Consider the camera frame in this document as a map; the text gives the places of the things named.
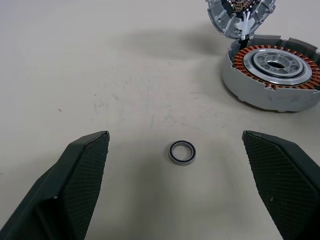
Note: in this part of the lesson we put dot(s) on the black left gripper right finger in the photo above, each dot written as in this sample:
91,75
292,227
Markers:
282,185

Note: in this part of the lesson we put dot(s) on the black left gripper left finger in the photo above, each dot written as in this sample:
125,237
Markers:
62,190

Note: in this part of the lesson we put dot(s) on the round black metallic object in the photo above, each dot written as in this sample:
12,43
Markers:
250,92

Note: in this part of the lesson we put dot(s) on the silver ribbed motor cover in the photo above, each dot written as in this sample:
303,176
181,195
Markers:
220,22

